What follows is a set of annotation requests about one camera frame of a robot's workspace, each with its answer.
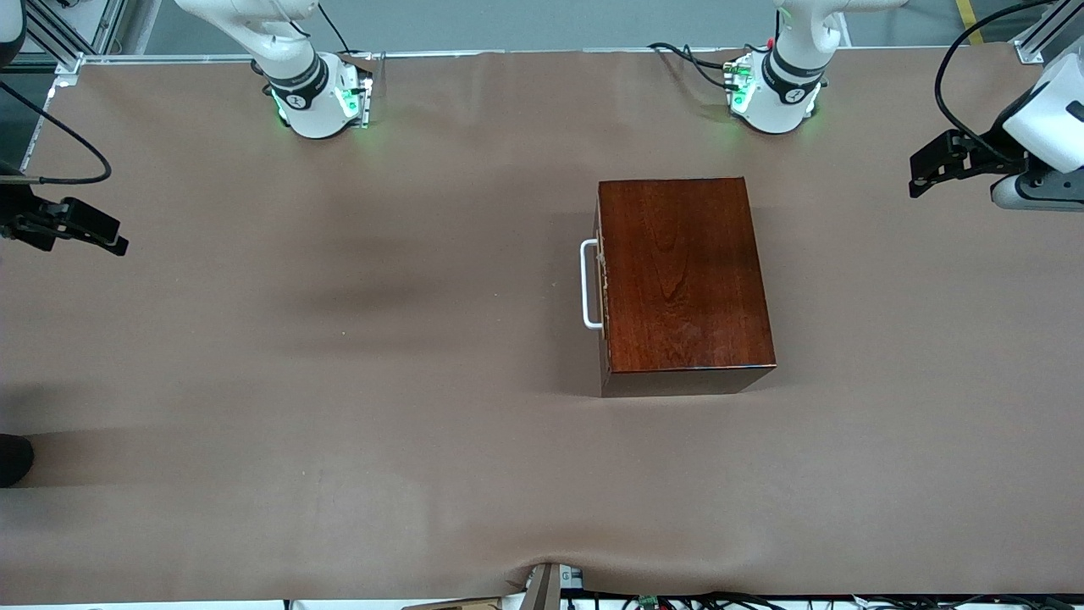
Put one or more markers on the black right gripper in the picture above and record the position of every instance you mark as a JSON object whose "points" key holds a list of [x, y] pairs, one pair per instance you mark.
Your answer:
{"points": [[15, 207]]}

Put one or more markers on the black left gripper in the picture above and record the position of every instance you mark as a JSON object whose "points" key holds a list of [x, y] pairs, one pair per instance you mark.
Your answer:
{"points": [[987, 156]]}

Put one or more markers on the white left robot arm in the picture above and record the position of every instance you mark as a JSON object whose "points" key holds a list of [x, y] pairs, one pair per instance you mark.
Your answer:
{"points": [[779, 102]]}

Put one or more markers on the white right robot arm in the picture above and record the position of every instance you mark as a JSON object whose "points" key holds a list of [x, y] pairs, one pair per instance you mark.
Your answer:
{"points": [[309, 110]]}

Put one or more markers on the dark wooden drawer cabinet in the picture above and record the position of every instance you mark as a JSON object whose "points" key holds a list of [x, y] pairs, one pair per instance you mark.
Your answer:
{"points": [[686, 271]]}

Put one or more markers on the yellow floor tape strip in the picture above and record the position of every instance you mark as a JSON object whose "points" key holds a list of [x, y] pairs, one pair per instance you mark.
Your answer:
{"points": [[970, 21]]}

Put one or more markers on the brown table cover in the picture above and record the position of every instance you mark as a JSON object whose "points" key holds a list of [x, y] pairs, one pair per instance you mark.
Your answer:
{"points": [[339, 474]]}

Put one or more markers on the aluminium table edge rail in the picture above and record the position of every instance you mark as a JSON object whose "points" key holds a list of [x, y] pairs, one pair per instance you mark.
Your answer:
{"points": [[169, 58]]}

